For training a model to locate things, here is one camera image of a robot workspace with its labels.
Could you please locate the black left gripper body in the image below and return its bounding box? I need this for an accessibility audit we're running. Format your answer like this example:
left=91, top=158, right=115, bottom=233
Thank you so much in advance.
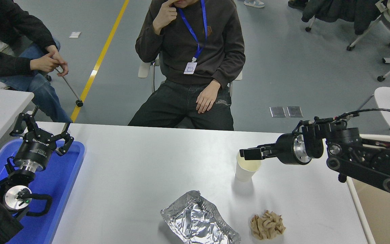
left=13, top=130, right=57, bottom=167

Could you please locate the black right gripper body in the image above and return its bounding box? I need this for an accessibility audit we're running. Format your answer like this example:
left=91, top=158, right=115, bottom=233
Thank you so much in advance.
left=276, top=133, right=299, bottom=165

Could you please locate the white paper cup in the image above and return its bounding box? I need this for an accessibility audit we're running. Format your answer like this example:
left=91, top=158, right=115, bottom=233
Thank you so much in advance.
left=235, top=151, right=262, bottom=182

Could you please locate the tan paper ball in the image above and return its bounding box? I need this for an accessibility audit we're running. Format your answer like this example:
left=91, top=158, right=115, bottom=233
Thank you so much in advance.
left=250, top=210, right=286, bottom=240

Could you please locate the foil tray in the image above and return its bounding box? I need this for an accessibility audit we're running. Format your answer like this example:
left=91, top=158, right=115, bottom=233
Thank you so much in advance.
left=160, top=190, right=241, bottom=244

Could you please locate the person's right hand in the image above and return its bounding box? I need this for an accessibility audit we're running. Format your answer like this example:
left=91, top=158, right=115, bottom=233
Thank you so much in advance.
left=152, top=0, right=178, bottom=35
left=30, top=55, right=60, bottom=73

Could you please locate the person's left hand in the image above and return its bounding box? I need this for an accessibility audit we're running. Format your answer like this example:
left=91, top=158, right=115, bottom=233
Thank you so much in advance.
left=196, top=80, right=222, bottom=114
left=45, top=45, right=69, bottom=77

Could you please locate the metal floor socket plate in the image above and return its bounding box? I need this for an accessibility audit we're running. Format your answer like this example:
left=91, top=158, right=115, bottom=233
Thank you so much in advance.
left=286, top=106, right=303, bottom=118
left=269, top=106, right=286, bottom=118

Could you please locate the blue plastic tray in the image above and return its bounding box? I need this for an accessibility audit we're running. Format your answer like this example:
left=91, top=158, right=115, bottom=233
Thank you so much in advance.
left=0, top=138, right=85, bottom=244

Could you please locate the white name badge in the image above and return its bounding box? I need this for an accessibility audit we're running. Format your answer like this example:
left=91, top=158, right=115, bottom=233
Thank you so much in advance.
left=183, top=58, right=198, bottom=75

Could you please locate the large pale bin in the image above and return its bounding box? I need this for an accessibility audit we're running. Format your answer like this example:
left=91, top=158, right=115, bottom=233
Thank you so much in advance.
left=346, top=134, right=390, bottom=244

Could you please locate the white wheeled chair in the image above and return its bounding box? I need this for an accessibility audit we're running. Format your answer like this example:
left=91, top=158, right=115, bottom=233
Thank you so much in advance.
left=305, top=16, right=317, bottom=33

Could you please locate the dark jacket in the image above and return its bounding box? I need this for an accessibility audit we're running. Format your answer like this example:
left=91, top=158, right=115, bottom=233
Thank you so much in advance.
left=301, top=0, right=382, bottom=35

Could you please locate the blue lanyard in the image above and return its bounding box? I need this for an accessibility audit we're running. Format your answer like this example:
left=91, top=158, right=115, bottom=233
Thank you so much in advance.
left=177, top=0, right=208, bottom=63

